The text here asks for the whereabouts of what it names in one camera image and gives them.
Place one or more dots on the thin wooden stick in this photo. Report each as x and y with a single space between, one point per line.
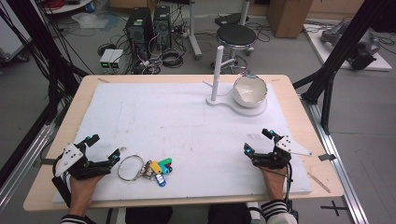
319 182

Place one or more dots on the person's left hand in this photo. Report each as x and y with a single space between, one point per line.
81 194

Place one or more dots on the clear plastic sheet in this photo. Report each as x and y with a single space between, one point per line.
88 20

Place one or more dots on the person's right hand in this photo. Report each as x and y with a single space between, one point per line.
276 183

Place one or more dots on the brown cardboard box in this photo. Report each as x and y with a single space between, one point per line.
288 17

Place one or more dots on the white stand with post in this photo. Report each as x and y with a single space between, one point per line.
217 74

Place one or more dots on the black computer tower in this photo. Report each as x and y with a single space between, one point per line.
162 26
139 29

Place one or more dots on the black metal frame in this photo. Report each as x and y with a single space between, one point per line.
342 46

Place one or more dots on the white eggshell bowl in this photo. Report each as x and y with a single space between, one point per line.
249 91

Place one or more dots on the black round stool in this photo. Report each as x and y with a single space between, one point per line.
236 34

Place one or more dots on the white power supply box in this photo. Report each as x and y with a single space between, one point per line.
116 59
106 59

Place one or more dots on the person's leg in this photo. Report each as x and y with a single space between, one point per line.
229 214
149 215

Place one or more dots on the black tape piece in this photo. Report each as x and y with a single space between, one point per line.
327 157

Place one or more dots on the round white table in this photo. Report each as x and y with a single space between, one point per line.
67 6

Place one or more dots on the white floor board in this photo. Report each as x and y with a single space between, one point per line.
378 63

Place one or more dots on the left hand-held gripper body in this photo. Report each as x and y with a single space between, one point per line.
73 160

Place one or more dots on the aluminium rail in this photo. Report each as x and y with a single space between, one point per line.
21 168
339 168

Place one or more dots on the white foam board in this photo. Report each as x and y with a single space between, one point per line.
186 133

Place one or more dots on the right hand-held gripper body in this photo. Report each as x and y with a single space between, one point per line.
274 158

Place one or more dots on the white desk leg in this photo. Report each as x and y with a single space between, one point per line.
194 31

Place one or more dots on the black flat pad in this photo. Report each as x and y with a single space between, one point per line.
230 19

